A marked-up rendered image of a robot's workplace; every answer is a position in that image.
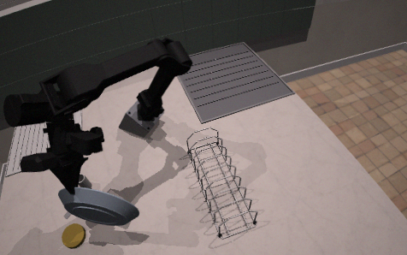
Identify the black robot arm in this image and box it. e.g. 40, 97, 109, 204
3, 38, 192, 156

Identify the grey ribbed draining mat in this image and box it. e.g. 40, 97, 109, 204
4, 110, 82, 177

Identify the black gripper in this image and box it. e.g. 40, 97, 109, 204
20, 119, 88, 194

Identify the dark grey tiled wall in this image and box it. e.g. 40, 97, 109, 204
0, 0, 316, 131

